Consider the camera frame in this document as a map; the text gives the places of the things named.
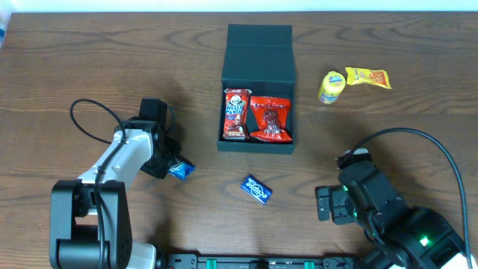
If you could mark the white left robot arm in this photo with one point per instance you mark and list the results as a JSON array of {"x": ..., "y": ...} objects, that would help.
[{"x": 90, "y": 225}]

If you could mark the dark green box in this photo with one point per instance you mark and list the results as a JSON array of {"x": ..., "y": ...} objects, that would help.
[{"x": 259, "y": 58}]

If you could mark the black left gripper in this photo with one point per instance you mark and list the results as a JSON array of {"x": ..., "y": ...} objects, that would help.
[{"x": 164, "y": 161}]

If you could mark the blue Eclipse mint tin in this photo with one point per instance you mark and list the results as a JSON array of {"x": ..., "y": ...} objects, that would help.
[{"x": 256, "y": 189}]

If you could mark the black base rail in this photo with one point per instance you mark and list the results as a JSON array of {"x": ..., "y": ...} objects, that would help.
[{"x": 194, "y": 261}]

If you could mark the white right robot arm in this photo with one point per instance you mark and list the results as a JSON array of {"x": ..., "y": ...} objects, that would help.
[{"x": 403, "y": 236}]

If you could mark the red snack bag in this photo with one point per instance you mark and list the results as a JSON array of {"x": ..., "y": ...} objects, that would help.
[{"x": 271, "y": 114}]

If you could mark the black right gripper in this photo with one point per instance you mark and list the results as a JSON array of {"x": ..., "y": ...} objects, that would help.
[{"x": 337, "y": 202}]

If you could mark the yellow orange snack packet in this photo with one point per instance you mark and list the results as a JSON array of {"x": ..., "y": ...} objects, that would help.
[{"x": 375, "y": 77}]

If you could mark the blue Oreo cookie pack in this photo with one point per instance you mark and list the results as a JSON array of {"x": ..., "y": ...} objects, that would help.
[{"x": 181, "y": 170}]

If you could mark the red Hello Panda box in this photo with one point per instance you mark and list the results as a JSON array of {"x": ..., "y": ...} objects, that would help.
[{"x": 237, "y": 103}]

